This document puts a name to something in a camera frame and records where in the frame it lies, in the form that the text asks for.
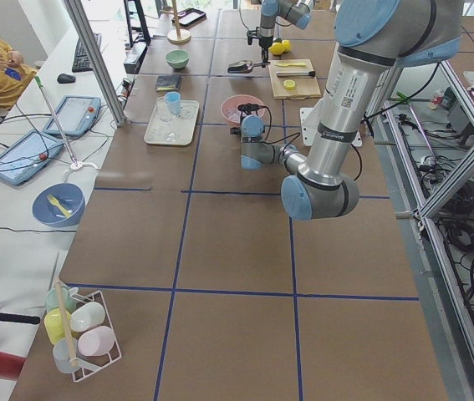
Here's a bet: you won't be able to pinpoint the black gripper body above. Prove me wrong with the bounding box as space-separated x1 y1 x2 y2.
247 27 273 57

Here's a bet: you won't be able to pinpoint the metal ice scoop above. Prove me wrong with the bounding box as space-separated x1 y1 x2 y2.
227 60 270 74

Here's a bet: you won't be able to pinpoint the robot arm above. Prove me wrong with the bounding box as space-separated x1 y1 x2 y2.
247 0 315 68
281 0 463 221

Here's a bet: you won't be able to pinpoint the clear ice cubes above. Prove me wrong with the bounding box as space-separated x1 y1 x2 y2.
222 106 241 124

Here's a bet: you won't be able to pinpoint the light blue cup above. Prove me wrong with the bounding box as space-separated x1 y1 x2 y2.
164 91 181 115

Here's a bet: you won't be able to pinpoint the white cup in rack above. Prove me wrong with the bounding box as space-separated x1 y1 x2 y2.
69 302 105 332

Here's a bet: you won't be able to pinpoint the green cup in rack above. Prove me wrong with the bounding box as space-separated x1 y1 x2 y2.
45 287 76 313

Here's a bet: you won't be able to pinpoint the pink cup in rack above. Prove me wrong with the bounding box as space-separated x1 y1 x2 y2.
78 326 115 356

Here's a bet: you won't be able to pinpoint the yellow cup in rack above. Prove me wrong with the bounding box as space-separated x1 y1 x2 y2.
43 308 65 345

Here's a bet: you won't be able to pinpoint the grey cup in rack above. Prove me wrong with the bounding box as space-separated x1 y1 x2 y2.
53 338 79 373

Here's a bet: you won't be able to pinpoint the yellow lemon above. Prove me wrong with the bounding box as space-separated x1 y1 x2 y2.
268 42 285 56
282 39 292 53

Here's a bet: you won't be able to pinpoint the steel cylinder tool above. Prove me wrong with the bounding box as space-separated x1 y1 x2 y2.
276 70 316 79

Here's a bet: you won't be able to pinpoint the yellow plastic knife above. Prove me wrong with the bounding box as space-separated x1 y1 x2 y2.
274 62 307 68

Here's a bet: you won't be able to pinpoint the wooden cutting board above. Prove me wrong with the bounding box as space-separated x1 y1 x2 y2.
268 58 322 99

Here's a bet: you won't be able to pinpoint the lemon half slice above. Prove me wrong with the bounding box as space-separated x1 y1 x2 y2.
283 79 297 90

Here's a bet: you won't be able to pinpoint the pink bowl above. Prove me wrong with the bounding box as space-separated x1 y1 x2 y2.
220 94 263 127

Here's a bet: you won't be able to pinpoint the green bowl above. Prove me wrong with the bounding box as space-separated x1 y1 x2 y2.
166 49 190 70

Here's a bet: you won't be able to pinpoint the wooden mug tree stand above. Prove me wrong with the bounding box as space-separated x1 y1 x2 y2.
166 0 191 45

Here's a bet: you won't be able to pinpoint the grey yellow cloth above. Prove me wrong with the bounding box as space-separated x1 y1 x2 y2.
155 75 181 92

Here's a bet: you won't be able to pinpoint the cream bear tray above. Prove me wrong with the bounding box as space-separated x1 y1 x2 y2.
144 100 199 146

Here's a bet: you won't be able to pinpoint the clear wine glass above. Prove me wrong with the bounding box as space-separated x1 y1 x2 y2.
155 97 177 143

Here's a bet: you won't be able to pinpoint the black keyboard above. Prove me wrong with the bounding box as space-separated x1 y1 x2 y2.
71 38 93 73

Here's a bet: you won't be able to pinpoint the far teach pendant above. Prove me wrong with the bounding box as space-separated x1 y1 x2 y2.
55 95 102 138

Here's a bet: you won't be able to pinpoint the teach pendant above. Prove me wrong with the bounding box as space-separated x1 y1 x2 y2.
55 95 102 138
0 129 64 186

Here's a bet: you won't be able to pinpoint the black computer mouse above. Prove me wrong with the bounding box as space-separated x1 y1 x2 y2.
57 74 76 84

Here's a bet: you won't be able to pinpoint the white reacher stick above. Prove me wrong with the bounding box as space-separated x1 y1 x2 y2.
34 75 99 182

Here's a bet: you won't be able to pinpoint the near teach pendant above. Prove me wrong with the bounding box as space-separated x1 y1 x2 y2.
0 129 64 186

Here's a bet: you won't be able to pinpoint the blue bowl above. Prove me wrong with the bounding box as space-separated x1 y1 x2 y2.
32 183 85 228

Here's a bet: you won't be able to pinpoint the yellow plastic fork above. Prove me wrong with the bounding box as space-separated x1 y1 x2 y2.
46 194 71 218

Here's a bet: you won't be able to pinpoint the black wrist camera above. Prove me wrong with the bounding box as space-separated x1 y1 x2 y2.
237 103 265 115

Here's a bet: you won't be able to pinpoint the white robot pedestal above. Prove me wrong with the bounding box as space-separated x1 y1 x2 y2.
299 62 405 148

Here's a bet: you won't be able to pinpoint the aluminium frame post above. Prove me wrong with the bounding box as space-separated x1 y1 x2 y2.
64 0 126 127

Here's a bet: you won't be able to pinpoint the wooden rack handle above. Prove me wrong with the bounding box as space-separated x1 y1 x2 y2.
54 280 78 368

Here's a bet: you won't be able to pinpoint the white wire cup rack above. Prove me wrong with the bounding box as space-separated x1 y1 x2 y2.
54 282 123 383

